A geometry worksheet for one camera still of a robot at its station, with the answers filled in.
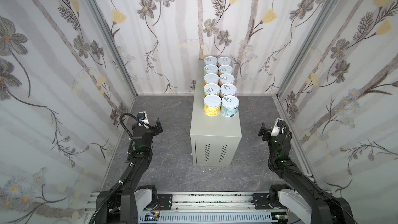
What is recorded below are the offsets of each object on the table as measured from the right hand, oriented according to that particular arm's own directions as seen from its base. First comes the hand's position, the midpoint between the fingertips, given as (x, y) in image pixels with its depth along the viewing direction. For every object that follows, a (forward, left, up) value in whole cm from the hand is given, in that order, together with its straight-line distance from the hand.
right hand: (270, 122), depth 82 cm
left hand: (+2, +67, -1) cm, 68 cm away
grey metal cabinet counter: (-16, +31, +10) cm, 37 cm away
